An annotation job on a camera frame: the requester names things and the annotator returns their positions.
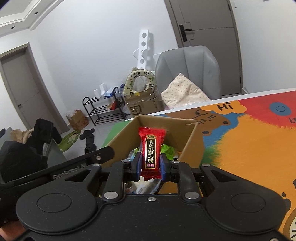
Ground red candy bar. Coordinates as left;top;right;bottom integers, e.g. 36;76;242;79
138;126;166;181

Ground green snack packet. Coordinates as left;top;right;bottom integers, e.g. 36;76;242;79
161;144;179;161

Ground brown cardboard box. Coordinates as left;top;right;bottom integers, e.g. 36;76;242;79
102;115;205;168

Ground black shoe rack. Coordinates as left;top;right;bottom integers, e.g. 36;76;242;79
82;96;129;126

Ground cardboard box on floor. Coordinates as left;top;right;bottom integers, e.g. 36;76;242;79
125;89;164;116

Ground dotted beige cushion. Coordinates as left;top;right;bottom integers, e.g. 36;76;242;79
161;73;210;109

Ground panda neck pillow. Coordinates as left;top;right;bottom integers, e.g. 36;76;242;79
122;67;157;96

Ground colourful cartoon table mat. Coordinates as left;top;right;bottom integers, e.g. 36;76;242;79
97;91;295;240

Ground grey door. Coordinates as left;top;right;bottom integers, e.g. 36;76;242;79
1;43;69;133
165;0;242;95

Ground grey chair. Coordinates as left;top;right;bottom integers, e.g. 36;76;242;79
155;46;222;100

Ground white perforated board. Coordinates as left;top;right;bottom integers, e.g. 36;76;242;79
133;29;155;71

